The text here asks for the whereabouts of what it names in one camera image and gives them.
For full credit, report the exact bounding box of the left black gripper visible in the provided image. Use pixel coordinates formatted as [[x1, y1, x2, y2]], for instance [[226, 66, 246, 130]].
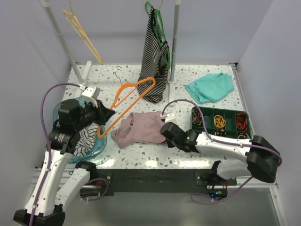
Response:
[[74, 98, 115, 130]]

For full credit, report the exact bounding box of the pink tank top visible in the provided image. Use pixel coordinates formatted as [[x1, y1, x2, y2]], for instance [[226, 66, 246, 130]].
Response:
[[111, 111, 166, 149]]

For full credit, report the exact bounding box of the orange hanger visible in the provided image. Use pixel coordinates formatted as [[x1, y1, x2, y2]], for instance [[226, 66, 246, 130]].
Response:
[[96, 65, 156, 138]]

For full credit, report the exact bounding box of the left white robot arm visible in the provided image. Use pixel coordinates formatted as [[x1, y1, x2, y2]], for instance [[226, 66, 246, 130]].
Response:
[[13, 99, 115, 226]]

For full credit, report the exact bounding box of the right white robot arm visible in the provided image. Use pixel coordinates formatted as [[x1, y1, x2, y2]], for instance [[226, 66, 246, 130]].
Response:
[[160, 122, 282, 185]]

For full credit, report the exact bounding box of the black white striped top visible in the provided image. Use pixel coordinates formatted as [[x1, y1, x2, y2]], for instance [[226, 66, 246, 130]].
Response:
[[136, 8, 169, 105]]

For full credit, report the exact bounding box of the yellow hanger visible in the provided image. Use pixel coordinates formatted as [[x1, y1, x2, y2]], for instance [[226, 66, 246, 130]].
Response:
[[63, 0, 103, 65]]

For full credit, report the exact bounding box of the green hanger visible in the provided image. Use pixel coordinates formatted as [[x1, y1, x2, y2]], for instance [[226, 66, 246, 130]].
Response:
[[142, 1, 171, 69]]

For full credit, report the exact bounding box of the brown floral rolled belt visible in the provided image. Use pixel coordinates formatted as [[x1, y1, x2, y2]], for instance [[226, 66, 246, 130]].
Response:
[[192, 108, 203, 127]]

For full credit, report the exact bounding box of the zebra striped garment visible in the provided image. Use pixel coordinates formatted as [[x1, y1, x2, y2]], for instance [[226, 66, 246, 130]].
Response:
[[74, 123, 98, 157]]

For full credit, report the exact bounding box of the white clothes rack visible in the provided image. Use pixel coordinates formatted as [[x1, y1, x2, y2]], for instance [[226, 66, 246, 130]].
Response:
[[40, 0, 181, 104]]

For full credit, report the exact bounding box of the teal plastic basin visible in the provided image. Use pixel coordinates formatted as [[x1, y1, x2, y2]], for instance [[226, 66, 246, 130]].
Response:
[[52, 95, 108, 164]]

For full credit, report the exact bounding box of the yellow rolled band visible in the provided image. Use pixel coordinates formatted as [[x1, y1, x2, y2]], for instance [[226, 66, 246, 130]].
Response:
[[214, 115, 226, 129]]

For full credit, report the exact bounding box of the black white patterned roll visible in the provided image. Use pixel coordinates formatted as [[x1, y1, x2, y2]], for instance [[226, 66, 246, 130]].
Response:
[[214, 129, 250, 139]]

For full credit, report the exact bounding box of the green compartment tray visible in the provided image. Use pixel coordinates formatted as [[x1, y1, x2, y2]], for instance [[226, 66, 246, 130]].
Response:
[[191, 107, 252, 138]]

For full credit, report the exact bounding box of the teal cloth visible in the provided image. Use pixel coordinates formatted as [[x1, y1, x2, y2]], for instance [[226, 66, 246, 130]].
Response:
[[185, 73, 234, 104]]

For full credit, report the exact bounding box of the orange black rolled belt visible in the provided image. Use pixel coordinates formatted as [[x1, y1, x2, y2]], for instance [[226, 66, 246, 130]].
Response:
[[236, 112, 248, 132]]

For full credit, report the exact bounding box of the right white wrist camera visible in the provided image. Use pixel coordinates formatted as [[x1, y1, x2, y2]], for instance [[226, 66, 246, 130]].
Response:
[[160, 113, 177, 124]]

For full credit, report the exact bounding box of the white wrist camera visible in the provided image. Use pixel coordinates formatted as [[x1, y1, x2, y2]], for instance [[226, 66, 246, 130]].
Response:
[[81, 87, 100, 106], [160, 113, 177, 124]]

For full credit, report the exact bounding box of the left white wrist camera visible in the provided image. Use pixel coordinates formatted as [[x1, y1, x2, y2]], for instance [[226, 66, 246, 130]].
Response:
[[81, 87, 100, 106]]

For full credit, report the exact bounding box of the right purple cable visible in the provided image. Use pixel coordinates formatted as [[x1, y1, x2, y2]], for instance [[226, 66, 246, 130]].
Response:
[[161, 99, 283, 204]]

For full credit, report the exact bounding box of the purple cable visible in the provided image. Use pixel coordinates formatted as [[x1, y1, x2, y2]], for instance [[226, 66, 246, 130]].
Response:
[[161, 99, 283, 204], [28, 83, 109, 226]]

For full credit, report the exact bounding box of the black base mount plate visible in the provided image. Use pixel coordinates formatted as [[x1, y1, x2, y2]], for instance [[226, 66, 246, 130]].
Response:
[[75, 161, 237, 196]]

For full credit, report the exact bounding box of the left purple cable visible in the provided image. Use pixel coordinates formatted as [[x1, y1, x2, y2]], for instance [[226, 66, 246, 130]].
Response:
[[28, 83, 109, 226]]

